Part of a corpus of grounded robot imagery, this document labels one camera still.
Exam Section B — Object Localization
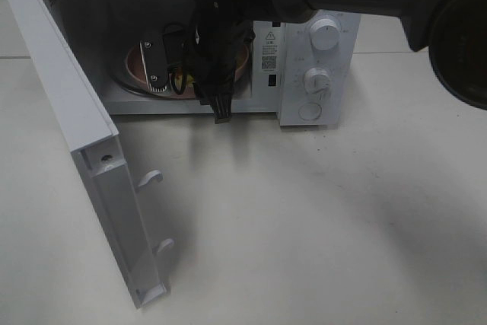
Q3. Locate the round white door button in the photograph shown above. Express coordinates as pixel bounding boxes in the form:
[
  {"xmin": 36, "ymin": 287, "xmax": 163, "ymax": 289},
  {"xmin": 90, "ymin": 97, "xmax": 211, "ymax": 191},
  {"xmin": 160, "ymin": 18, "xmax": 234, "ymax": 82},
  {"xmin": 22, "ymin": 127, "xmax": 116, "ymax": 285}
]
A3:
[{"xmin": 298, "ymin": 103, "xmax": 322, "ymax": 121}]

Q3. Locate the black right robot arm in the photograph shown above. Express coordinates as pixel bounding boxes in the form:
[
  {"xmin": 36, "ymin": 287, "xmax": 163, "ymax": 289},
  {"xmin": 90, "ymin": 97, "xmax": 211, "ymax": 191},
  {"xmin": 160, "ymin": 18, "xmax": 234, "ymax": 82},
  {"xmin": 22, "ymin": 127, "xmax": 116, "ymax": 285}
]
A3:
[{"xmin": 186, "ymin": 0, "xmax": 486, "ymax": 123}]

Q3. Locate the white bread sandwich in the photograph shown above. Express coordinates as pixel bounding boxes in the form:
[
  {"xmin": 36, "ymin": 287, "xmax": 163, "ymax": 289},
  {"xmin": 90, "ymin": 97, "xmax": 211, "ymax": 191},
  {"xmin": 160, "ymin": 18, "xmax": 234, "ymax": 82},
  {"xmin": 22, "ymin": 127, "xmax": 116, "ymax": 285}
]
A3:
[{"xmin": 182, "ymin": 74, "xmax": 196, "ymax": 89}]

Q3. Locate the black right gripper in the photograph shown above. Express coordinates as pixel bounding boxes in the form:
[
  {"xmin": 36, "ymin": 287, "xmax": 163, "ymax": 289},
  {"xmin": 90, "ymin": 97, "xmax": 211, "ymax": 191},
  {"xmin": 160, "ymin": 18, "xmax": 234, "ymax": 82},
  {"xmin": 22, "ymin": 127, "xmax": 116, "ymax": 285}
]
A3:
[{"xmin": 192, "ymin": 0, "xmax": 278, "ymax": 124}]

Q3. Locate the white microwave door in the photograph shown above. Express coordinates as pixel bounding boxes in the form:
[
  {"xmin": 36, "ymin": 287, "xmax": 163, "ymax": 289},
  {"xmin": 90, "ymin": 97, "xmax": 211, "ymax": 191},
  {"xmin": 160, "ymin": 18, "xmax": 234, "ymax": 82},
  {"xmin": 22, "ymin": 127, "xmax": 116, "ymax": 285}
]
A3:
[{"xmin": 8, "ymin": 0, "xmax": 173, "ymax": 308}]

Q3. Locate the glass microwave turntable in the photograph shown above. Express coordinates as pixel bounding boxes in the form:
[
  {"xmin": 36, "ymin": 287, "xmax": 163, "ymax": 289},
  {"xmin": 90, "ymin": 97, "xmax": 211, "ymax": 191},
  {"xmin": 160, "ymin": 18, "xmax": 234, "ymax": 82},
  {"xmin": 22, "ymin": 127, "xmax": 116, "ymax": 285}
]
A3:
[{"xmin": 114, "ymin": 76, "xmax": 252, "ymax": 100}]

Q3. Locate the lower white timer knob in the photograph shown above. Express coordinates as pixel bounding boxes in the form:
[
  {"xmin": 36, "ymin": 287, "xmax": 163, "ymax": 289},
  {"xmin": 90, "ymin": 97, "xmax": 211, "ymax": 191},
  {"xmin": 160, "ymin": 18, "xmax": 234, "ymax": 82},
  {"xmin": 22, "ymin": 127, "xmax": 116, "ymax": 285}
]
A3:
[{"xmin": 303, "ymin": 68, "xmax": 331, "ymax": 94}]

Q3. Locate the upper white power knob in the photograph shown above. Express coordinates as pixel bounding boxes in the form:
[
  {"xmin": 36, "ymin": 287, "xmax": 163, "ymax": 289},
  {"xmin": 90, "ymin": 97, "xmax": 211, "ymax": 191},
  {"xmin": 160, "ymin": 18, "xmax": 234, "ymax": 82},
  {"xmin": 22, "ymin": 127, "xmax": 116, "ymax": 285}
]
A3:
[{"xmin": 310, "ymin": 16, "xmax": 341, "ymax": 51}]

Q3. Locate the white warning label sticker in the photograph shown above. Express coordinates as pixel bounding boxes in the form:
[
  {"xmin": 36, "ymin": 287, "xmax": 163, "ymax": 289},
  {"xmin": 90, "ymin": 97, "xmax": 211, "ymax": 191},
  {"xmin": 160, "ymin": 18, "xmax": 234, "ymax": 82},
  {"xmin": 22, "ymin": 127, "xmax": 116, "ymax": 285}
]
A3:
[{"xmin": 258, "ymin": 27, "xmax": 280, "ymax": 73}]

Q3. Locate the pink plate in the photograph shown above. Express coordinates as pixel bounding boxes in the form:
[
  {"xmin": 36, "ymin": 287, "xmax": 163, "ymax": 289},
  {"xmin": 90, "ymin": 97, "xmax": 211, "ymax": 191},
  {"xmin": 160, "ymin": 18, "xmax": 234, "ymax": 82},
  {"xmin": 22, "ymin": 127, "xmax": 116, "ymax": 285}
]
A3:
[{"xmin": 126, "ymin": 44, "xmax": 251, "ymax": 94}]

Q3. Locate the white microwave oven body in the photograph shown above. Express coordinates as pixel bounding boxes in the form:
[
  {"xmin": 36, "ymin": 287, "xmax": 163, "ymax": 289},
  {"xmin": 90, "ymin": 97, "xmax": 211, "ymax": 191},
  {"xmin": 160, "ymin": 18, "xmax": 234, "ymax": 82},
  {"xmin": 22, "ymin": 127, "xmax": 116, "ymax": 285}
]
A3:
[{"xmin": 11, "ymin": 0, "xmax": 362, "ymax": 128}]

